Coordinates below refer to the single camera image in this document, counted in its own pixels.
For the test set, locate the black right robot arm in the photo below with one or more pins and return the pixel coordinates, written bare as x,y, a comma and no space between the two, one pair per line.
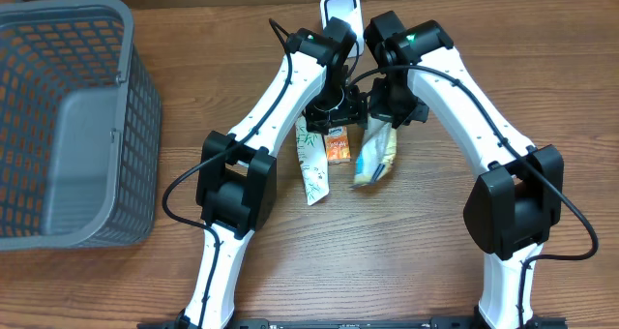
511,209

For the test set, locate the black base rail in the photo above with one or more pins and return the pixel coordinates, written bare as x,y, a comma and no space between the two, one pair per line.
440,322

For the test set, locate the small orange white box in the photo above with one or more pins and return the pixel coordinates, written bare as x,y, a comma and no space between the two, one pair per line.
337,145

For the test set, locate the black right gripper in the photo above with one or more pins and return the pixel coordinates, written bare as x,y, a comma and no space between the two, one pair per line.
379,108

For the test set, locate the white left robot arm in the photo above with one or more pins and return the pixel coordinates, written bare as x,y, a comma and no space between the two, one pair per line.
237,172

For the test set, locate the grey plastic mesh basket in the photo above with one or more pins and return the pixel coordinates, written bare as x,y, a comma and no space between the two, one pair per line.
81,123

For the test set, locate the white barcode scanner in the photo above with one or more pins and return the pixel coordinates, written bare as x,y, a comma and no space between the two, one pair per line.
349,11

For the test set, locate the white bamboo print tube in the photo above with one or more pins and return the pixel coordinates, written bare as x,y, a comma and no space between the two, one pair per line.
313,161

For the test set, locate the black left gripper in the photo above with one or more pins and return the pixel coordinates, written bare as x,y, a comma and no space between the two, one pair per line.
354,112

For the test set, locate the yellow snack chip bag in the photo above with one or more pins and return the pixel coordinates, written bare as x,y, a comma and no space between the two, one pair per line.
377,155

